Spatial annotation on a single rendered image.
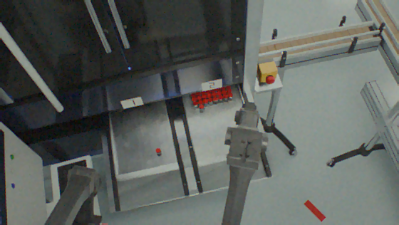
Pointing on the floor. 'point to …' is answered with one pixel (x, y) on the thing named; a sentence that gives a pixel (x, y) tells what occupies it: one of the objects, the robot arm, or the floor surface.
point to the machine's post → (251, 44)
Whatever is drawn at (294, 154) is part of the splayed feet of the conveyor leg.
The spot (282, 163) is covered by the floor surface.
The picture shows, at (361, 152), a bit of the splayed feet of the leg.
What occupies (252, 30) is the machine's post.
